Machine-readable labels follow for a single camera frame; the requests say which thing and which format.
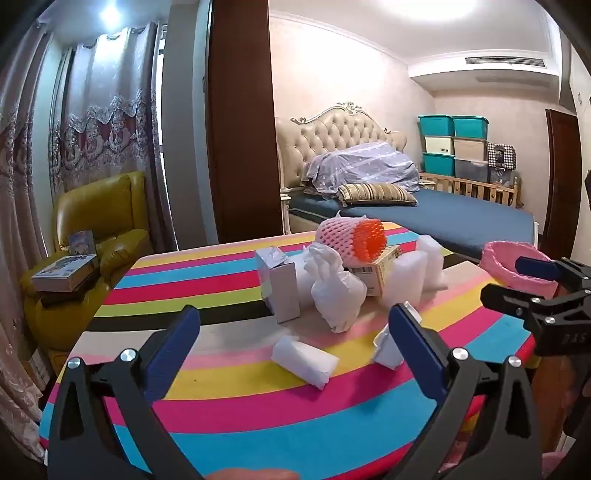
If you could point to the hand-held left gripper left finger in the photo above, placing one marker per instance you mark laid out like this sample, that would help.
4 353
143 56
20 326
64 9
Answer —
173 350

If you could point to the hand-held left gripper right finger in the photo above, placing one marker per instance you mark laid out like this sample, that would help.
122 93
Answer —
415 350

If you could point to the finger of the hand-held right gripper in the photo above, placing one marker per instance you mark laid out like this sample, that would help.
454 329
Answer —
505 300
533 266

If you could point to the pink lined trash bin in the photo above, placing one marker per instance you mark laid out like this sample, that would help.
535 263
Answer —
498 263

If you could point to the white foam block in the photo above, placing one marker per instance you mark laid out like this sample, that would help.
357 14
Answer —
408 277
434 258

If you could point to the yellow medicine box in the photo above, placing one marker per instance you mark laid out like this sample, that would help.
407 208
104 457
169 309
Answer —
376 277

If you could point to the white tissue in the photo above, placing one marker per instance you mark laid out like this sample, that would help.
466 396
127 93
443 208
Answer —
337 295

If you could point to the pink and orange foam net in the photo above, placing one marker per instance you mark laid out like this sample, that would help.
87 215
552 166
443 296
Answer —
341 235

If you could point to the person's left hand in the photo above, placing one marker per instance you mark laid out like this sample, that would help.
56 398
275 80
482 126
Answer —
249 475

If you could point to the brown wooden door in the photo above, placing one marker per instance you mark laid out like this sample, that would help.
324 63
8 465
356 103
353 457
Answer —
561 184

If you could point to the blue bedspread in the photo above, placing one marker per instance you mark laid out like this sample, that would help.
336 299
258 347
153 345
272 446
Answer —
461 217

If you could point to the white foam sheet piece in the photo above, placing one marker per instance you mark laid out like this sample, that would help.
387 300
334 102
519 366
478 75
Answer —
302 362

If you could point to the black white checkered bag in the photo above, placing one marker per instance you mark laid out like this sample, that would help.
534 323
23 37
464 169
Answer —
501 156

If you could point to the rainbow striped tablecloth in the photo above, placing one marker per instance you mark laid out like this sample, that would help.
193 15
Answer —
277 415

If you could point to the tall white carton box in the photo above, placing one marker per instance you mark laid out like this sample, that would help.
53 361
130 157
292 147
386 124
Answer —
281 290

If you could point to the flat printed box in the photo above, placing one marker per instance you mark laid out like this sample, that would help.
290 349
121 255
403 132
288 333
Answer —
64 274

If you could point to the small upright printed box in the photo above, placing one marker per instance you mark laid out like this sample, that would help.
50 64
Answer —
82 242

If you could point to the stack of plastic storage boxes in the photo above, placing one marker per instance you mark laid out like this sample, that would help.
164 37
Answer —
455 147

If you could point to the yellow leather armchair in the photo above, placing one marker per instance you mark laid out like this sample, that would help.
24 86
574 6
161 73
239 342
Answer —
120 203

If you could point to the gold striped pillow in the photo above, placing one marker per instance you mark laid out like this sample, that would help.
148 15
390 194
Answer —
376 194

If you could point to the white built-in cabinet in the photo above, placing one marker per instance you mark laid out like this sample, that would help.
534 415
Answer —
579 92

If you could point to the lilac folded duvet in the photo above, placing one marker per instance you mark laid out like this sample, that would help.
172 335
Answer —
364 166

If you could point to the ceiling air vent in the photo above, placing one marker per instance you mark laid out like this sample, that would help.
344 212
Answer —
503 61

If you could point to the cream tufted bed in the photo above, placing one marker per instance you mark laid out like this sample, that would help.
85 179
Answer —
323 129

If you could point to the brown wooden wardrobe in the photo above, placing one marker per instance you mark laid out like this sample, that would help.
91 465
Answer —
240 115

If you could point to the embroidered lace curtain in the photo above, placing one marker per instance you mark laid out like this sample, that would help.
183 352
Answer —
106 115

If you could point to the ceiling light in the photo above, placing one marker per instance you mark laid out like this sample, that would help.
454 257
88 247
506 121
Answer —
111 13

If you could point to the wooden crib rail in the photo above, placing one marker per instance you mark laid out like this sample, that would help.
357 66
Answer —
461 184

